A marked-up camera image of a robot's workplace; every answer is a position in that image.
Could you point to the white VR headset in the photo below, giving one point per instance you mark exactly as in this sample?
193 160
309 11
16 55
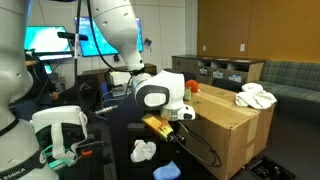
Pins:
54 118

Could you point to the left wall monitor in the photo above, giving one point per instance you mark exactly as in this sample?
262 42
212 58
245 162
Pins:
45 39

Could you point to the green plaid sofa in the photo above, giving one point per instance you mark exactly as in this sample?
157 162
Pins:
299 80

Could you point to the wall monitor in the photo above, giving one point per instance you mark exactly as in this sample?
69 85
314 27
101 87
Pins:
45 39
96 44

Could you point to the right wall monitor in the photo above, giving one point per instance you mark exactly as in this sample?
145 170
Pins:
96 44

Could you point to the small white cloth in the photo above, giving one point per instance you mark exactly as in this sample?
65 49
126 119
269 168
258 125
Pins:
143 151

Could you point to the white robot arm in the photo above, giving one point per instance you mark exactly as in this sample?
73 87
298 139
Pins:
21 156

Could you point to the large white towel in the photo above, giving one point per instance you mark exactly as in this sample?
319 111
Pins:
253 95

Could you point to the white box on desk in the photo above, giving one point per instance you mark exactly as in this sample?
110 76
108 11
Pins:
119 78

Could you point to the orange carrot plush green leaves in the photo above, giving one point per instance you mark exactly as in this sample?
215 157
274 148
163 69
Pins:
191 86

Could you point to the wooden low cabinet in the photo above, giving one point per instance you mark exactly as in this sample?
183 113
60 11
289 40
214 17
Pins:
206 69

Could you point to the black camera on stand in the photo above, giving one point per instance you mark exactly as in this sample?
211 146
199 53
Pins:
68 35

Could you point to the blue sponge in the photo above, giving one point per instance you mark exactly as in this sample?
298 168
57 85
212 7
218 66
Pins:
167 172

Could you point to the large cardboard box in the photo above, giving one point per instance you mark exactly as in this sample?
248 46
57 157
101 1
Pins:
237 134

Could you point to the person in black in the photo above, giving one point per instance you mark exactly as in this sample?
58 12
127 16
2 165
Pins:
43 91

